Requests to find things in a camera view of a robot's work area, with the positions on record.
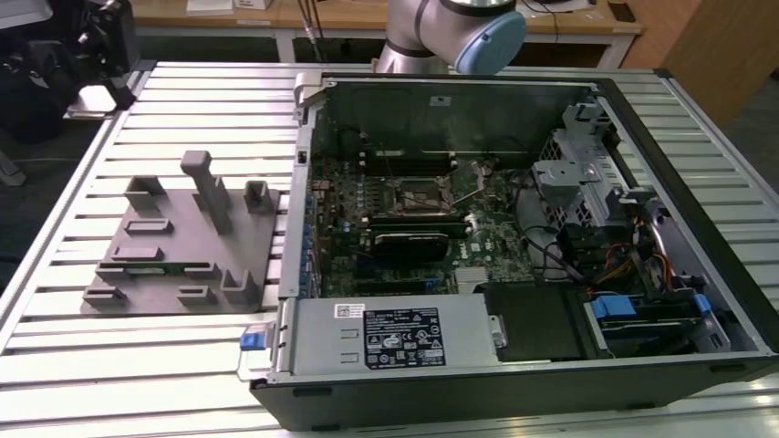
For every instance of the grey parts rack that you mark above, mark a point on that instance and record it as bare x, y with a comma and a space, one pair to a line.
243, 246

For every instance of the black expansion slot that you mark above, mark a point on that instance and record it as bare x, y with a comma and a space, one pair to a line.
390, 286

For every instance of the silver heat sink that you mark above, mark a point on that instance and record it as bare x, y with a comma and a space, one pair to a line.
473, 278

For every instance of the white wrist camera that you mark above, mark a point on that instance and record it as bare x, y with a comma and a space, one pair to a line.
24, 11

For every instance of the blue case latch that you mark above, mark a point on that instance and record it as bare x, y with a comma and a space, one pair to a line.
252, 342

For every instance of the green motherboard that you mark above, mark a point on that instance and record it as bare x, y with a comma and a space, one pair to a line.
493, 228

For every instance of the brown wooden cabinet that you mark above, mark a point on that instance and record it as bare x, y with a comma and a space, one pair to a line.
718, 55

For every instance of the white paper sheet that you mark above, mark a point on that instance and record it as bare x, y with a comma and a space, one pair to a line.
208, 7

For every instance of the black graphics card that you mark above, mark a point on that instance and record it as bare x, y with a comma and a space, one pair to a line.
411, 248

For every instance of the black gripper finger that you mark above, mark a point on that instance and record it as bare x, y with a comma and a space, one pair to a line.
120, 91

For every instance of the black PC case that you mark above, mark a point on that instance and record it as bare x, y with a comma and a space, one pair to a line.
487, 401

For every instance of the silver power supply unit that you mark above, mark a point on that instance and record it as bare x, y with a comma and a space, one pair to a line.
328, 328

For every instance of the blue plastic clip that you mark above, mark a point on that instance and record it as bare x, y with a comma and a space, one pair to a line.
703, 305

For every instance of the black plastic shroud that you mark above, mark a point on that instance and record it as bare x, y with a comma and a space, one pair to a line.
535, 319

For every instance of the small black object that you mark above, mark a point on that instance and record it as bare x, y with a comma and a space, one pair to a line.
622, 11

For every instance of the wooden desk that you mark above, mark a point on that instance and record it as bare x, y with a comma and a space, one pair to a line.
243, 20

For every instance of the green RAM stick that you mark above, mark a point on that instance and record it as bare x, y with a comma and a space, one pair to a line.
146, 272

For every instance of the small white box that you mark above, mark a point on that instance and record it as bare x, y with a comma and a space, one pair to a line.
252, 3

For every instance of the silver drive cage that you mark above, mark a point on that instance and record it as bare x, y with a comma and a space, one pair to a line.
566, 178

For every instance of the CPU socket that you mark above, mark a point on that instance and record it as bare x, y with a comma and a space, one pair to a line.
421, 196

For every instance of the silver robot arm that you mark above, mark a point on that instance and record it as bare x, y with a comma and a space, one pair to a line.
421, 27

